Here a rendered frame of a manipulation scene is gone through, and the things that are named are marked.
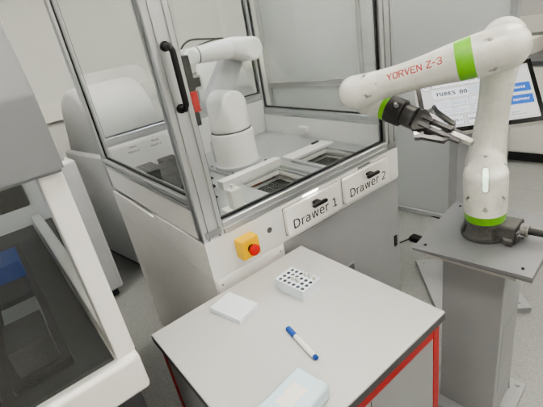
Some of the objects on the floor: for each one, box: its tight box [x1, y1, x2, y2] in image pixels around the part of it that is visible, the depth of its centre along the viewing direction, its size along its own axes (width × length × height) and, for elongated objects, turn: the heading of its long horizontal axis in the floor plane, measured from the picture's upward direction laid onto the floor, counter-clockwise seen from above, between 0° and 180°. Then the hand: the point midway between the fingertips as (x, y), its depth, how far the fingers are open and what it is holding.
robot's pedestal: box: [427, 254, 526, 407], centre depth 150 cm, size 30×30×76 cm
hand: (462, 138), depth 125 cm, fingers closed
